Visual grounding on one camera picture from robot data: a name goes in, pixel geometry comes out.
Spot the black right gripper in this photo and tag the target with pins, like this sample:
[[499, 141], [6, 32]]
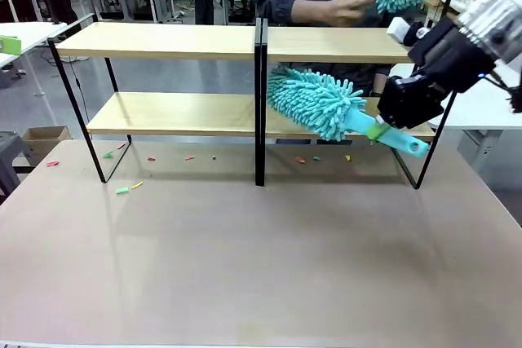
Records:
[[452, 58]]

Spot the person's left forearm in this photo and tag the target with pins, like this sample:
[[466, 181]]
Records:
[[379, 85]]

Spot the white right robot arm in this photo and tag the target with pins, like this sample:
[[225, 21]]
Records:
[[489, 10]]

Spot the person's right hand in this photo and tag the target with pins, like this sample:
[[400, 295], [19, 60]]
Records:
[[326, 11]]

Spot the white side table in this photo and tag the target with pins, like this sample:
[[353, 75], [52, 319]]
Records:
[[32, 32], [477, 107]]

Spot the yellow stick paper scrap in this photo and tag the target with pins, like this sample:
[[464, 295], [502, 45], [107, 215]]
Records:
[[136, 185]]

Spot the green rectangular paper scrap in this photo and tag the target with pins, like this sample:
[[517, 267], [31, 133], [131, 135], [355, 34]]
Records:
[[122, 190]]

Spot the green triangular paper scrap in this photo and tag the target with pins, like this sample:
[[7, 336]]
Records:
[[108, 155]]

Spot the brown cardboard box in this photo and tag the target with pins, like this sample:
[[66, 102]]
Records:
[[41, 146]]

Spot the green flat box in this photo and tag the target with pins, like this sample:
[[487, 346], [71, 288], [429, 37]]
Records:
[[10, 44]]

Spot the grey stool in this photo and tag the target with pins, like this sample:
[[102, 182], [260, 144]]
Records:
[[10, 160]]

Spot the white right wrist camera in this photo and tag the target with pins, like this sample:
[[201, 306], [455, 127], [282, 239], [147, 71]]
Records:
[[396, 29]]

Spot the wooden shelf unit black frame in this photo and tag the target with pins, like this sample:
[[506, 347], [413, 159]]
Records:
[[163, 44], [326, 44]]

